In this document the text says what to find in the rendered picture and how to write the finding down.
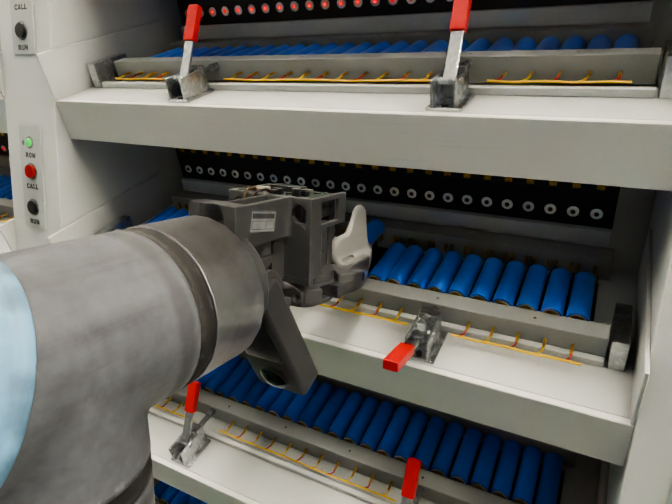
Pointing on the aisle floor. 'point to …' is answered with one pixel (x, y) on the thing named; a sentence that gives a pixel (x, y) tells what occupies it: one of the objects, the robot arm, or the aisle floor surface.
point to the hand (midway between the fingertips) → (349, 253)
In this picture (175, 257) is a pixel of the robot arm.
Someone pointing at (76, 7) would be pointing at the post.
